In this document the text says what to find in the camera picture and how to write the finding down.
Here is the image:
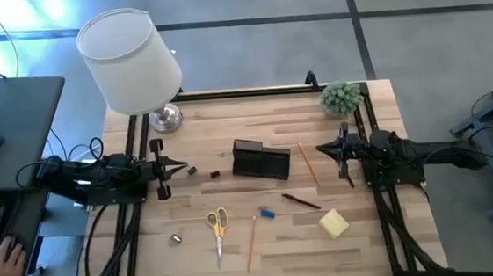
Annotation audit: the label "black cable bundle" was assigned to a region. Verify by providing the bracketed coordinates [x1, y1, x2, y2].
[371, 183, 450, 276]
[77, 202, 149, 276]

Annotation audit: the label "black frame side rail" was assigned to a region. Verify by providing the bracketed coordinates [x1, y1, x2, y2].
[111, 113, 164, 276]
[352, 98, 402, 276]
[359, 79, 418, 276]
[94, 114, 150, 276]

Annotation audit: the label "white shade table lamp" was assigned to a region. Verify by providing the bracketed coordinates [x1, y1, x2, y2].
[73, 4, 188, 141]

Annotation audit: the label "green artificial plant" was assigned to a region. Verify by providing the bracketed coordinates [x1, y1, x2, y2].
[317, 77, 367, 120]

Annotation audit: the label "blue eraser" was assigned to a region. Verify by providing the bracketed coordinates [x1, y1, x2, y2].
[258, 205, 277, 221]

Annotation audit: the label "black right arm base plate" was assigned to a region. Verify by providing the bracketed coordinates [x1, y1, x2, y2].
[361, 158, 426, 191]

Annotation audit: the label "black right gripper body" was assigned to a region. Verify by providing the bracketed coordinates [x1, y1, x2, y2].
[336, 121, 365, 180]

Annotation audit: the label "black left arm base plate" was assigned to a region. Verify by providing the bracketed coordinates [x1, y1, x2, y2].
[83, 180, 150, 209]

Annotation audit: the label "yellow sticky note pad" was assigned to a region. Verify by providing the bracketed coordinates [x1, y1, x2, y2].
[316, 207, 352, 242]

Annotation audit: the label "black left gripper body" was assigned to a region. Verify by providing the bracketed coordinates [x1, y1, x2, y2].
[138, 137, 173, 203]

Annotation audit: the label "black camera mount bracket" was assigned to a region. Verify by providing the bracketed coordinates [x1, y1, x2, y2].
[304, 69, 320, 92]

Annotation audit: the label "orange wooden pencil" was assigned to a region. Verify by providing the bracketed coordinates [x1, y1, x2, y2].
[242, 214, 263, 274]
[296, 139, 322, 191]

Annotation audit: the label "dark grey desk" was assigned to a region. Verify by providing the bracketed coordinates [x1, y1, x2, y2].
[0, 69, 82, 276]

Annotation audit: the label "blue-grey side table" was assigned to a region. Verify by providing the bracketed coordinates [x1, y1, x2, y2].
[446, 70, 493, 222]

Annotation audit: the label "yellow-handled scissors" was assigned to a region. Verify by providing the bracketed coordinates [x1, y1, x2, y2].
[205, 206, 235, 271]

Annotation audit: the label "black mesh desk organizer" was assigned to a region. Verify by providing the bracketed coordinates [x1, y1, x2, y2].
[229, 134, 294, 185]

